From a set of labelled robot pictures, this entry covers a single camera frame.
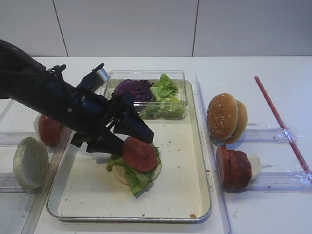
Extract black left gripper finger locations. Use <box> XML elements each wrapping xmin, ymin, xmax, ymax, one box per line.
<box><xmin>113</xmin><ymin>94</ymin><xmax>154</xmax><ymax>143</ymax></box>

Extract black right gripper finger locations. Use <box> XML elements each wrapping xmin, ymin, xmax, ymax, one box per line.
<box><xmin>86</xmin><ymin>133</ymin><xmax>124</xmax><ymax>155</ymax></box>

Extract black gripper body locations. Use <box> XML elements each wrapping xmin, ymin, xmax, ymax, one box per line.
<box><xmin>39</xmin><ymin>82</ymin><xmax>137</xmax><ymax>149</ymax></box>

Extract tomato slice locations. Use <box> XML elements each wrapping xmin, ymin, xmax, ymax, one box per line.
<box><xmin>122</xmin><ymin>136</ymin><xmax>158</xmax><ymax>172</ymax></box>

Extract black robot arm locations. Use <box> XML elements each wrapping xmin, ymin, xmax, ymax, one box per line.
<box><xmin>0</xmin><ymin>40</ymin><xmax>154</xmax><ymax>155</ymax></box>

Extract green lettuce in container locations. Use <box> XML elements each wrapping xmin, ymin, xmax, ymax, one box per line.
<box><xmin>141</xmin><ymin>74</ymin><xmax>186</xmax><ymax>119</ymax></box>

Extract remaining tomato slices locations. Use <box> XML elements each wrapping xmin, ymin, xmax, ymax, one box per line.
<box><xmin>34</xmin><ymin>114</ymin><xmax>64</xmax><ymax>146</ymax></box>

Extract lettuce leaf on bun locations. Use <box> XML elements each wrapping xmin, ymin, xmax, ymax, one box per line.
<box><xmin>106</xmin><ymin>144</ymin><xmax>162</xmax><ymax>197</ymax></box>

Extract front meat patty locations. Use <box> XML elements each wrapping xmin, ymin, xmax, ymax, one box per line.
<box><xmin>216</xmin><ymin>145</ymin><xmax>230</xmax><ymax>189</ymax></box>

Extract meat patty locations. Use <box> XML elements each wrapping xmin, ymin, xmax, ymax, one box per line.
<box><xmin>216</xmin><ymin>145</ymin><xmax>230</xmax><ymax>189</ymax></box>
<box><xmin>235</xmin><ymin>151</ymin><xmax>252</xmax><ymax>190</ymax></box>
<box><xmin>228</xmin><ymin>150</ymin><xmax>238</xmax><ymax>189</ymax></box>

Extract middle meat patty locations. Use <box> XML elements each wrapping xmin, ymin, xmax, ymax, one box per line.
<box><xmin>228</xmin><ymin>150</ymin><xmax>238</xmax><ymax>189</ymax></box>

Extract rear meat patty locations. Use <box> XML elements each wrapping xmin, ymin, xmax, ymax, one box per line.
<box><xmin>235</xmin><ymin>151</ymin><xmax>252</xmax><ymax>190</ymax></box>

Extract white cheese slice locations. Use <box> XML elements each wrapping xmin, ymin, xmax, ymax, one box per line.
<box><xmin>248</xmin><ymin>154</ymin><xmax>262</xmax><ymax>181</ymax></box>

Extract bottom bun on tray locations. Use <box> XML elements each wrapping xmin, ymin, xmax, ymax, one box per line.
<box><xmin>112</xmin><ymin>163</ymin><xmax>162</xmax><ymax>186</ymax></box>

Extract purple cabbage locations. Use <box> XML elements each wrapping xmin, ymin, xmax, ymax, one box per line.
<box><xmin>112</xmin><ymin>79</ymin><xmax>154</xmax><ymax>102</ymax></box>

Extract clear plastic container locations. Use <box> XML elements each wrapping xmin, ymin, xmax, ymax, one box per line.
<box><xmin>102</xmin><ymin>70</ymin><xmax>188</xmax><ymax>119</ymax></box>

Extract metal baking tray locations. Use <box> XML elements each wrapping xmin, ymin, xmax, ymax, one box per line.
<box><xmin>47</xmin><ymin>82</ymin><xmax>211</xmax><ymax>223</ymax></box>

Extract white bun half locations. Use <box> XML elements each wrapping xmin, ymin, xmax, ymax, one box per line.
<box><xmin>13</xmin><ymin>137</ymin><xmax>49</xmax><ymax>189</ymax></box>

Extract clear holder upper left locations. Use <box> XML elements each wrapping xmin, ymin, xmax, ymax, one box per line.
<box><xmin>0</xmin><ymin>132</ymin><xmax>39</xmax><ymax>147</ymax></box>

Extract clear holder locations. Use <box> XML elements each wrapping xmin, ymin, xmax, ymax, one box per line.
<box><xmin>228</xmin><ymin>171</ymin><xmax>312</xmax><ymax>194</ymax></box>
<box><xmin>0</xmin><ymin>132</ymin><xmax>39</xmax><ymax>147</ymax></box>
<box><xmin>237</xmin><ymin>128</ymin><xmax>297</xmax><ymax>143</ymax></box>
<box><xmin>0</xmin><ymin>173</ymin><xmax>41</xmax><ymax>194</ymax></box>

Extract front sesame bun top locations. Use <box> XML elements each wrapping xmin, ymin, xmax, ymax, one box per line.
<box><xmin>207</xmin><ymin>93</ymin><xmax>238</xmax><ymax>140</ymax></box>

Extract clear holder lower left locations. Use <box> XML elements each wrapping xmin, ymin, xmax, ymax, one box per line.
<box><xmin>0</xmin><ymin>173</ymin><xmax>41</xmax><ymax>194</ymax></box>

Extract rear bun top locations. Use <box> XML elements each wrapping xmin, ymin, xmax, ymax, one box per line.
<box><xmin>221</xmin><ymin>100</ymin><xmax>248</xmax><ymax>144</ymax></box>

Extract red plastic strip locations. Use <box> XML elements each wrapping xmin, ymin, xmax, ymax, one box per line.
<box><xmin>254</xmin><ymin>76</ymin><xmax>312</xmax><ymax>183</ymax></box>

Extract clear holder lower right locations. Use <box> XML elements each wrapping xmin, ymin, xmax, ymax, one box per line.
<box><xmin>228</xmin><ymin>171</ymin><xmax>312</xmax><ymax>194</ymax></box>

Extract clear holder upper right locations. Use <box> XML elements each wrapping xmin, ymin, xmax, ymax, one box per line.
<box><xmin>237</xmin><ymin>128</ymin><xmax>297</xmax><ymax>143</ymax></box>

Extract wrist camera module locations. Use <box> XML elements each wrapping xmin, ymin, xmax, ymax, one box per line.
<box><xmin>76</xmin><ymin>63</ymin><xmax>110</xmax><ymax>92</ymax></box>

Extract clear rail right of tray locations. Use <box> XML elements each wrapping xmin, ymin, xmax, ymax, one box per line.
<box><xmin>195</xmin><ymin>75</ymin><xmax>232</xmax><ymax>234</ymax></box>

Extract clear rail of tray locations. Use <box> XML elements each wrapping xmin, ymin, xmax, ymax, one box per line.
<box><xmin>21</xmin><ymin>127</ymin><xmax>72</xmax><ymax>234</ymax></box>
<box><xmin>195</xmin><ymin>75</ymin><xmax>232</xmax><ymax>234</ymax></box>

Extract clear rail left of tray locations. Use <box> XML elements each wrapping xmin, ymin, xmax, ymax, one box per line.
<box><xmin>21</xmin><ymin>127</ymin><xmax>72</xmax><ymax>234</ymax></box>

